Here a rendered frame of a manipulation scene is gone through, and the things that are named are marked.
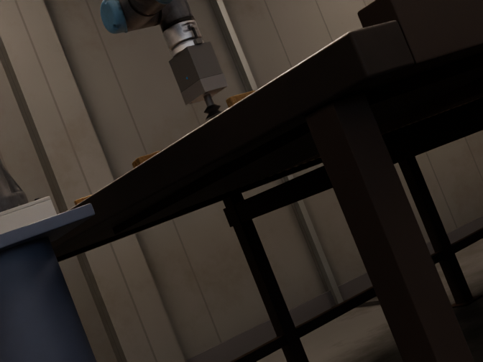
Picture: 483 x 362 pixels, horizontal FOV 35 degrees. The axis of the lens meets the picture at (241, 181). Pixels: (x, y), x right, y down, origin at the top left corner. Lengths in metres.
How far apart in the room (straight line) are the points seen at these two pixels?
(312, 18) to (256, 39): 0.49
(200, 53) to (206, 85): 0.07
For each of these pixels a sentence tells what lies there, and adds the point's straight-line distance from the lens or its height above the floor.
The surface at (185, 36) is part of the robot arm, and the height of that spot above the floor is 1.16.
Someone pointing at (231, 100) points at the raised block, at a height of 0.95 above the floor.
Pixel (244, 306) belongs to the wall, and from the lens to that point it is 4.73.
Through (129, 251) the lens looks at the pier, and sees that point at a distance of 4.31.
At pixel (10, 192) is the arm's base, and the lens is 1.28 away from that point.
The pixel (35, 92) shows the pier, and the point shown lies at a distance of 4.39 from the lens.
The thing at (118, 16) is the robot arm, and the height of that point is 1.23.
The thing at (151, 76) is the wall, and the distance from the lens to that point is 4.80.
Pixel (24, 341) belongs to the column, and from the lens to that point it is 1.23.
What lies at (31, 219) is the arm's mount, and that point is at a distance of 1.25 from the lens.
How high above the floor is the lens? 0.76
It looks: 2 degrees up
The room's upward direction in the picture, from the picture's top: 22 degrees counter-clockwise
